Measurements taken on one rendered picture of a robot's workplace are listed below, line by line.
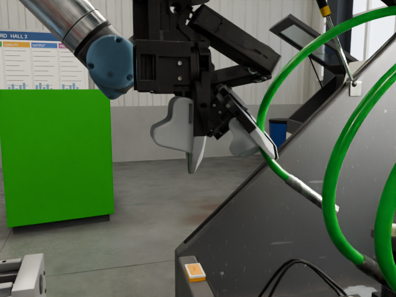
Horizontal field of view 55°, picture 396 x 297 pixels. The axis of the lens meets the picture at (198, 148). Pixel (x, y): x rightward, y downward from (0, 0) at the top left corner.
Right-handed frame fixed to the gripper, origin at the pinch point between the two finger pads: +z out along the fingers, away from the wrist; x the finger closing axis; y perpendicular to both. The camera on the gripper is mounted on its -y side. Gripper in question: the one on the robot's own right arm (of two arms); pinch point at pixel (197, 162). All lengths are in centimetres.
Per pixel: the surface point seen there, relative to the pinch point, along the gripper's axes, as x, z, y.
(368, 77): -31, -11, -45
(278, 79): -12.5, -10.3, -15.9
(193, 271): -20.9, 24.9, -3.9
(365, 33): -507, -96, -385
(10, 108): -308, 8, 96
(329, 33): -9.7, -17.1, -22.8
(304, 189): -10.5, 7.4, -20.3
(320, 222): -31, 21, -36
